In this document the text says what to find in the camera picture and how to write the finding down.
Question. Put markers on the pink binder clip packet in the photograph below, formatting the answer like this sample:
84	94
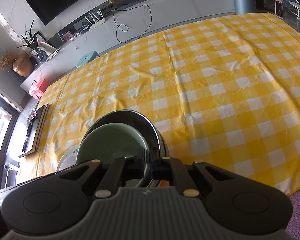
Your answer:
32	115

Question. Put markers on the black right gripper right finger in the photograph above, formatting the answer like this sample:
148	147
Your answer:
175	172

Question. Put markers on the blue steel bowl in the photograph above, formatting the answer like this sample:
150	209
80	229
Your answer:
144	126

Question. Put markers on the green ceramic bowl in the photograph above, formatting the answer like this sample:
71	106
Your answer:
111	141

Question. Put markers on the golden vase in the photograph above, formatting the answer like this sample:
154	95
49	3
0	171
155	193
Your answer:
23	66

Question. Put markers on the yellow checkered tablecloth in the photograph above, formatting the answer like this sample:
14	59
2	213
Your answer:
224	90

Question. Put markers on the dark glass vase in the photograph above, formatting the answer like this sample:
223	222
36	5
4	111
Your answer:
42	55

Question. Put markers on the pink storage box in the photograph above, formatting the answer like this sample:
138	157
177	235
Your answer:
38	88

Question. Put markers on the white wifi router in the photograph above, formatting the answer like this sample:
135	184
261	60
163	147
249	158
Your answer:
95	18

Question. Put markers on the black pen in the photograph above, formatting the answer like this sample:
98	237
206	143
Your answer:
29	129

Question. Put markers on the green potted plant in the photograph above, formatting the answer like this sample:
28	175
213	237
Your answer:
30	39

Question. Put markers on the white Fruity painted plate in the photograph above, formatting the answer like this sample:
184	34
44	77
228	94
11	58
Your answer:
69	158

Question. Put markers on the white tv cabinet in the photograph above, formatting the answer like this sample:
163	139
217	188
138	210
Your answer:
124	26

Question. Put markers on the blue plastic stool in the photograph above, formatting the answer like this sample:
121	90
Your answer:
87	58

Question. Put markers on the pink small heater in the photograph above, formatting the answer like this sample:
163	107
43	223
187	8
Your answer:
279	8

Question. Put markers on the black notebook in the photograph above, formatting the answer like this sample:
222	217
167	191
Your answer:
36	132

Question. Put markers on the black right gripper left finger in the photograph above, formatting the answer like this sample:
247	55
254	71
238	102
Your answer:
120	170

